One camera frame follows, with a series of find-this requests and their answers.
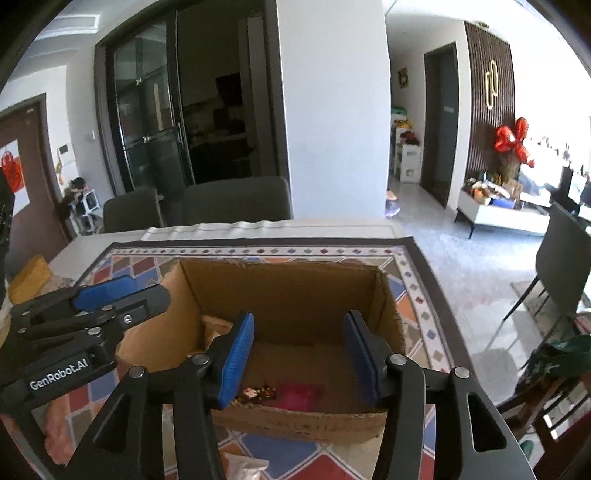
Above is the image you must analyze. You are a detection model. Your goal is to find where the white storage shelf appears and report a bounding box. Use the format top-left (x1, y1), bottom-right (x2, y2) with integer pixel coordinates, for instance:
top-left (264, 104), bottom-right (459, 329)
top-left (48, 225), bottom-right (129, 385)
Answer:
top-left (391, 106), bottom-right (422, 184)

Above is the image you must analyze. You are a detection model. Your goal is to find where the magenta snack bag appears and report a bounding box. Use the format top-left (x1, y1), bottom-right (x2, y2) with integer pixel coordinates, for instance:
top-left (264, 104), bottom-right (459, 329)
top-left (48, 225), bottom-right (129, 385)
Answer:
top-left (276, 382), bottom-right (324, 412)

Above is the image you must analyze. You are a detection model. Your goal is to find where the clear bread packet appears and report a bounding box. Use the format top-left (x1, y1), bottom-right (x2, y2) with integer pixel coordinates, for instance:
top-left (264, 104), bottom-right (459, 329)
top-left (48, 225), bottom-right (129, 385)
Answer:
top-left (223, 452), bottom-right (269, 480)

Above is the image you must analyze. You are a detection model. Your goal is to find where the dark grey dining chair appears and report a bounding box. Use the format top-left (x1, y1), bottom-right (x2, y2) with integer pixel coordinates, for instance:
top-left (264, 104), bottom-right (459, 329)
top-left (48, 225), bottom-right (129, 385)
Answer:
top-left (503, 203), bottom-right (590, 321)

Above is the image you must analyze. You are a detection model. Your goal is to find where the white low cabinet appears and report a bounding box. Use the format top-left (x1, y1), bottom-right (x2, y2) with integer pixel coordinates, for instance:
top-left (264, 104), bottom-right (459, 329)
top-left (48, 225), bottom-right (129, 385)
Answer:
top-left (455, 190), bottom-right (550, 239)

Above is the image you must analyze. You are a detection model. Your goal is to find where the gold chocolate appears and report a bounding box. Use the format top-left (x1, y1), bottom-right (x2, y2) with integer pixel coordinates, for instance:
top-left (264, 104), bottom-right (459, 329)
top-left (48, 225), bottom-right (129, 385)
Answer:
top-left (235, 384), bottom-right (276, 404)

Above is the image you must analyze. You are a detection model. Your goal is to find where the black glass sliding door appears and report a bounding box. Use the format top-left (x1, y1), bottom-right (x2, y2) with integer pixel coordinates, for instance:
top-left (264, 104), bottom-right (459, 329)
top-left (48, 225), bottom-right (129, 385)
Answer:
top-left (94, 10), bottom-right (194, 201)

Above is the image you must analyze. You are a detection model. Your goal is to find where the grey chair behind table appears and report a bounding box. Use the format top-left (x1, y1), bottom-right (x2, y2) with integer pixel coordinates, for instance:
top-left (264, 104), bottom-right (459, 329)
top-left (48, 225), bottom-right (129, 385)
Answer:
top-left (182, 176), bottom-right (294, 226)

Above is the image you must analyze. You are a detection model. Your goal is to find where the brown cardboard box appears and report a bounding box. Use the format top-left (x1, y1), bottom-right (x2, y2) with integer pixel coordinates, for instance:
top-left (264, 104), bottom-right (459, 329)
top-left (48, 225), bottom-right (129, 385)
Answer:
top-left (117, 259), bottom-right (406, 443)

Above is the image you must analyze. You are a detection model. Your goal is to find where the brown entrance door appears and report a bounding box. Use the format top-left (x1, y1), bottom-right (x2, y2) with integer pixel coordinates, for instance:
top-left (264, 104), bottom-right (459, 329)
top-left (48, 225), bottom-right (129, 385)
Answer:
top-left (1, 96), bottom-right (72, 278)

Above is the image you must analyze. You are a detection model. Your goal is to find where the red bow decoration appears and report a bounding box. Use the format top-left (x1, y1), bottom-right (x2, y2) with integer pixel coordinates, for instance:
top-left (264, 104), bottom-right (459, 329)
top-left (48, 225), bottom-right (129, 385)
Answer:
top-left (494, 117), bottom-right (535, 168)

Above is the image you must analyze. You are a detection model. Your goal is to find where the person's left hand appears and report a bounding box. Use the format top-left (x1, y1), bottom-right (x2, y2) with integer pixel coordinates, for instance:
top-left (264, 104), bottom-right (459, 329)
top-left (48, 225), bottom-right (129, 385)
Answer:
top-left (33, 395), bottom-right (75, 466)

